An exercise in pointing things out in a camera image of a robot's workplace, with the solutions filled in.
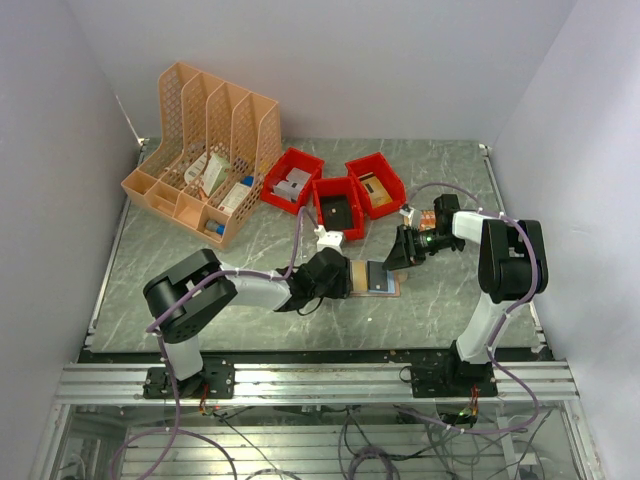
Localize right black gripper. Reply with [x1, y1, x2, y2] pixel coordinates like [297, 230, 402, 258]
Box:
[382, 224, 463, 270]

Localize orange patterned card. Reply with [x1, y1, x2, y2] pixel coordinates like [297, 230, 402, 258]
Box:
[420, 210, 436, 230]

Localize grey plain card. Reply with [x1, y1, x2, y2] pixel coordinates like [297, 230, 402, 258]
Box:
[366, 260, 393, 293]

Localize tan leather card holder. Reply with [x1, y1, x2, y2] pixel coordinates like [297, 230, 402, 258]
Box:
[349, 260, 401, 297]

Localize gold striped card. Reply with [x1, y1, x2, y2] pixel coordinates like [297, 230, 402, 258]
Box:
[359, 172, 392, 209]

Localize red bin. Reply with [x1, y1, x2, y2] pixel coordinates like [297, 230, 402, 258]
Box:
[312, 177, 365, 241]
[345, 152, 407, 220]
[260, 147, 324, 215]

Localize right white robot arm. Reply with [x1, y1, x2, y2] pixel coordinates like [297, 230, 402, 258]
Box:
[383, 194, 548, 396]

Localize grey white boxes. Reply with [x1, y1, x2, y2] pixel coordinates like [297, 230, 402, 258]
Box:
[273, 168, 311, 203]

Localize red white box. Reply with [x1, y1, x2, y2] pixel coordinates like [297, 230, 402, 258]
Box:
[218, 182, 251, 216]

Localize blue capped bottle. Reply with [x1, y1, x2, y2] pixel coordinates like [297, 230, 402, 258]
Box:
[204, 219, 225, 236]

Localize green white box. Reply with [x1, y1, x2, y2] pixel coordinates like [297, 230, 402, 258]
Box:
[200, 153, 230, 197]

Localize white labelled packet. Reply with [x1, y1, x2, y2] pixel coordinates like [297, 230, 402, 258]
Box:
[183, 153, 208, 184]

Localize peach mesh file organizer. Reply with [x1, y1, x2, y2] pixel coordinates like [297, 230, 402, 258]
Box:
[122, 62, 282, 249]

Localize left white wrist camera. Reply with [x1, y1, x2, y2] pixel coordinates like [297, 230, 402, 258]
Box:
[314, 225, 345, 254]

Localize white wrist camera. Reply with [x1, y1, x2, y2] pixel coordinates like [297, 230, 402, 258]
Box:
[399, 204, 422, 229]
[314, 225, 345, 254]

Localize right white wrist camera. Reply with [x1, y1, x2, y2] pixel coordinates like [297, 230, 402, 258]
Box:
[399, 204, 422, 229]

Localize tangled floor cables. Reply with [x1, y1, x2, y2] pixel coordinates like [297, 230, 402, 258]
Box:
[114, 397, 566, 480]

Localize aluminium rail frame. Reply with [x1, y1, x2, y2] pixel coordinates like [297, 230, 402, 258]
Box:
[38, 361, 601, 479]

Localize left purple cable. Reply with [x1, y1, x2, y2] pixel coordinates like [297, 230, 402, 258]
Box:
[108, 205, 321, 480]

